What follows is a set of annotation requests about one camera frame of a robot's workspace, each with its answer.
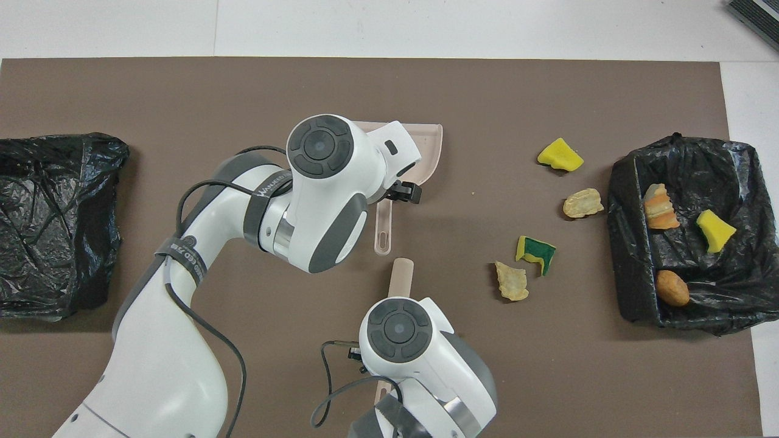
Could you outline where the brown table mat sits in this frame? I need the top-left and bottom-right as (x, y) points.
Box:
(0, 57), (763, 438)

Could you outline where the tan ridged pastry piece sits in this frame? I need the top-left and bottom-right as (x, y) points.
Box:
(562, 188), (605, 219)

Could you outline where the tan layered pastry chunk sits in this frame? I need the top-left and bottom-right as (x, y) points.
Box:
(644, 183), (680, 231)

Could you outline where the large yellow sponge piece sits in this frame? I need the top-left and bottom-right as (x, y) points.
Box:
(537, 137), (584, 173)

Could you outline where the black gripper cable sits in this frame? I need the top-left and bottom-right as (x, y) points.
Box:
(310, 339), (402, 428)
(164, 145), (287, 438)

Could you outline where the dark ribbed panel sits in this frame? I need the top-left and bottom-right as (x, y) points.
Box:
(724, 0), (779, 52)

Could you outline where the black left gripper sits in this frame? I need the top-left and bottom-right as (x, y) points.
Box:
(383, 181), (423, 204)

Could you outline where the beige hand brush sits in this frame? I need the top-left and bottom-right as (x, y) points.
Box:
(374, 258), (415, 405)

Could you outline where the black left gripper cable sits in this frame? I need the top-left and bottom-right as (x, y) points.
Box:
(164, 145), (287, 438)

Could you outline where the small yellow sponge piece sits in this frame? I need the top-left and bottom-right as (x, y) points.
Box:
(696, 209), (737, 254)

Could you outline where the beige plastic dustpan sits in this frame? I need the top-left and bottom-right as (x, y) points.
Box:
(353, 120), (444, 256)

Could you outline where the black plastic bag bin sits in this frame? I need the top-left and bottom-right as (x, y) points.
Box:
(607, 134), (779, 337)
(0, 133), (130, 322)

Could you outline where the pale beige bread chunk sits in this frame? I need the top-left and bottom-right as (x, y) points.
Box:
(494, 261), (530, 302)

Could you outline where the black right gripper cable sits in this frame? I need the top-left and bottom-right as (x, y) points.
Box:
(310, 339), (402, 428)

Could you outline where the yellow and green sponge piece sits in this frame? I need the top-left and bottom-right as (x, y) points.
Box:
(515, 236), (557, 277)

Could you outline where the brown potato-shaped bread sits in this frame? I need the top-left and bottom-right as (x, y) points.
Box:
(655, 269), (691, 307)

